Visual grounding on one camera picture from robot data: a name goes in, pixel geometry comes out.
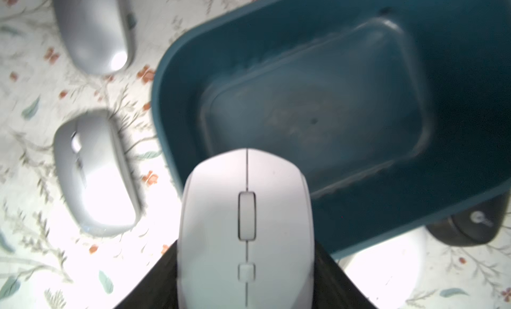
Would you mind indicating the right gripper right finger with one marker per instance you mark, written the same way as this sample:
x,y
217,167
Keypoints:
x,y
333,289

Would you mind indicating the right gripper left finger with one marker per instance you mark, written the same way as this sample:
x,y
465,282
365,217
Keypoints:
x,y
158,289

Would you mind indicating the white mouse large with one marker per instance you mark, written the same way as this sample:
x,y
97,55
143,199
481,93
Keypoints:
x,y
246,235

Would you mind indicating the silver mouse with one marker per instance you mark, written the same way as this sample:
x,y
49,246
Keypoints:
x,y
96,34
94,176

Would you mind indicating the black Lecoo mouse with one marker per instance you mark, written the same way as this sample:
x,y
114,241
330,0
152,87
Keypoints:
x,y
478,225

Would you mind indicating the teal plastic storage box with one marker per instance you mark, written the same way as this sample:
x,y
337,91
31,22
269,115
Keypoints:
x,y
396,111

